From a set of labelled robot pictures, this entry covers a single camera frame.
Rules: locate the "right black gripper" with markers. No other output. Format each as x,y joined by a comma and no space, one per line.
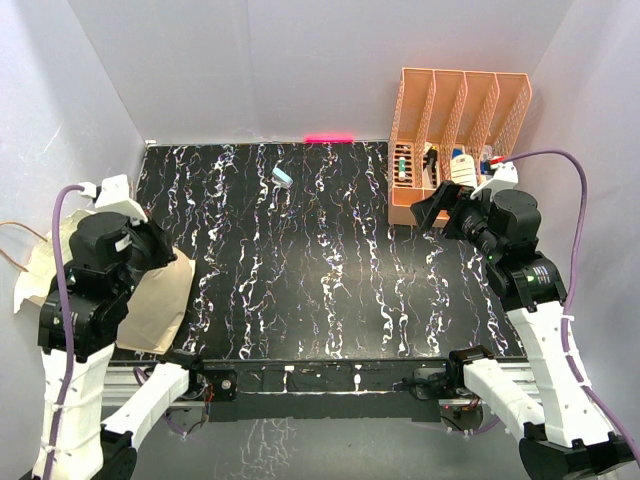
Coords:
449,197

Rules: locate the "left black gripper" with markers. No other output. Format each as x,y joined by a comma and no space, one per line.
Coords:
166,251

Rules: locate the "brown paper bag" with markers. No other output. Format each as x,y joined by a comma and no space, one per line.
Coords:
91,308

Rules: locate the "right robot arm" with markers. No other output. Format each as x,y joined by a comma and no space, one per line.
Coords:
563,434

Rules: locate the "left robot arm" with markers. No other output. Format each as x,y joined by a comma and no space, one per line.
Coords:
77,443

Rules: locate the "white labelled bottle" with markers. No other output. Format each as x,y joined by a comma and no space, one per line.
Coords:
463,170

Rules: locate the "orange desk organizer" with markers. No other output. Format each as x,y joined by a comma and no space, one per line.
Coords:
442,113

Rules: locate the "light blue stapler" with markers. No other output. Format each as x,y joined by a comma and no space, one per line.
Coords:
281,179

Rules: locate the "pink tape strip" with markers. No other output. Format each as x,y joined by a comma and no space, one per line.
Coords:
329,138

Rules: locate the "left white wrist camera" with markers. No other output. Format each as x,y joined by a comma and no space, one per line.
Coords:
113,195

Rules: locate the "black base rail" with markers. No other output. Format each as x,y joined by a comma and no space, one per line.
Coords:
399,388

